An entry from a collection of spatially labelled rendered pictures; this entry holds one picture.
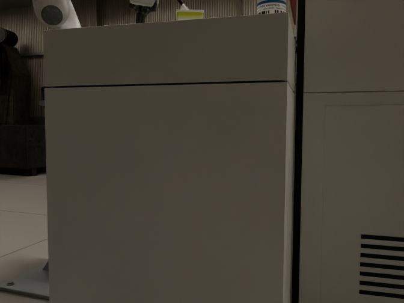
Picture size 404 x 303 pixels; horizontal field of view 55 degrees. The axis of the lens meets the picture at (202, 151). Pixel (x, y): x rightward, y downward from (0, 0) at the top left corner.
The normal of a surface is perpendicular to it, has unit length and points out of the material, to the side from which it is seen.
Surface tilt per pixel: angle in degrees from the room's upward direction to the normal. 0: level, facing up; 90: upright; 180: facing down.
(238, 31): 90
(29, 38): 90
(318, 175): 90
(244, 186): 90
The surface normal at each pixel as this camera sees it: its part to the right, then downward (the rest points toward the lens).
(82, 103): -0.28, 0.07
